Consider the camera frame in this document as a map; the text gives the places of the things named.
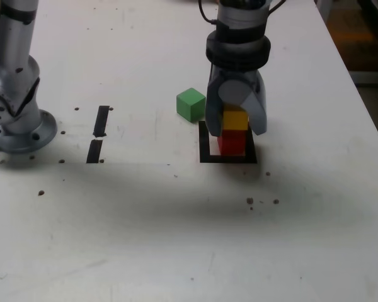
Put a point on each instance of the black tape strip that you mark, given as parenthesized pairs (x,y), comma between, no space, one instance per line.
(100,121)

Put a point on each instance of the grey metal post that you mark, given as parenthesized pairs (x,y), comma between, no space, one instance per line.
(322,7)

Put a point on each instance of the red cube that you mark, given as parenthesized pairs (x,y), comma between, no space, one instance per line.
(233,143)

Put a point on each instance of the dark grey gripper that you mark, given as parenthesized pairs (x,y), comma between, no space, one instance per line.
(236,75)

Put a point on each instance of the green cube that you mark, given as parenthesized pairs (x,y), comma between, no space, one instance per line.
(189,102)

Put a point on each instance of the grey metal bar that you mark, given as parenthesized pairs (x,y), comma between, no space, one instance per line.
(370,77)

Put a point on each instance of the black tape square outline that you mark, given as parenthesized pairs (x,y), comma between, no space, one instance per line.
(204,148)

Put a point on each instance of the yellow cube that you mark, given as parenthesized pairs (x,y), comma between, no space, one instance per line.
(236,121)

